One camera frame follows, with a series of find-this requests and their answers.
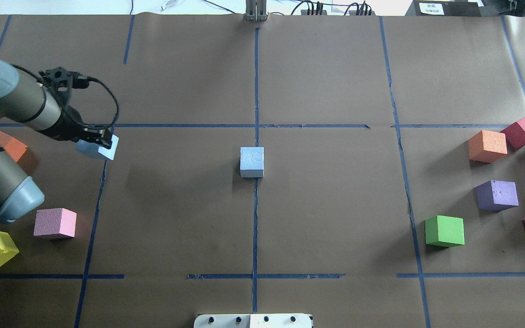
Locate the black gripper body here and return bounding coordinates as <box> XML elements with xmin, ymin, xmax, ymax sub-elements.
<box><xmin>60</xmin><ymin>107</ymin><xmax>103</xmax><ymax>143</ymax></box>

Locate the light blue foam block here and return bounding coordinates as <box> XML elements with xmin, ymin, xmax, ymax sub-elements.
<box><xmin>239</xmin><ymin>147</ymin><xmax>264</xmax><ymax>178</ymax></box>
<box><xmin>76</xmin><ymin>135</ymin><xmax>119</xmax><ymax>160</ymax></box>

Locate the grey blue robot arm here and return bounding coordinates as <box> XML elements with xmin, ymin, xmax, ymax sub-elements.
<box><xmin>0</xmin><ymin>60</ymin><xmax>120</xmax><ymax>224</ymax></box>

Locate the orange foam block near teal bin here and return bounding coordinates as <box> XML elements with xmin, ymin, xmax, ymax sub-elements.
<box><xmin>0</xmin><ymin>131</ymin><xmax>28</xmax><ymax>162</ymax></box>

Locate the pink foam block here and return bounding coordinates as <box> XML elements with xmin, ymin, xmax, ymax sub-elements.
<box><xmin>33</xmin><ymin>208</ymin><xmax>77</xmax><ymax>239</ymax></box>

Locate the green foam block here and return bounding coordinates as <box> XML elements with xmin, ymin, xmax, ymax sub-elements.
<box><xmin>424</xmin><ymin>215</ymin><xmax>465</xmax><ymax>248</ymax></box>

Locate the orange foam block near red bin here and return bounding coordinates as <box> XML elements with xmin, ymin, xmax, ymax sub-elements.
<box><xmin>467</xmin><ymin>129</ymin><xmax>508</xmax><ymax>164</ymax></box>

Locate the black power adapter box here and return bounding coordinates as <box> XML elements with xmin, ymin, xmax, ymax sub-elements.
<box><xmin>404</xmin><ymin>0</ymin><xmax>481</xmax><ymax>17</ymax></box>

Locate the purple foam block near red bin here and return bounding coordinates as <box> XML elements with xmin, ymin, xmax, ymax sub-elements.
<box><xmin>474</xmin><ymin>180</ymin><xmax>519</xmax><ymax>212</ymax></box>

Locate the dark red foam block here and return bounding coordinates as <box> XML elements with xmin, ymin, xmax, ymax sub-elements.
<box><xmin>501</xmin><ymin>117</ymin><xmax>525</xmax><ymax>149</ymax></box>

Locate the aluminium frame post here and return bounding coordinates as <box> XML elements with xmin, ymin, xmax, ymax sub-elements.
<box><xmin>244</xmin><ymin>0</ymin><xmax>268</xmax><ymax>21</ymax></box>

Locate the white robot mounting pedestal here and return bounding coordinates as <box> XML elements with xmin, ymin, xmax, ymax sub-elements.
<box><xmin>193</xmin><ymin>313</ymin><xmax>314</xmax><ymax>328</ymax></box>

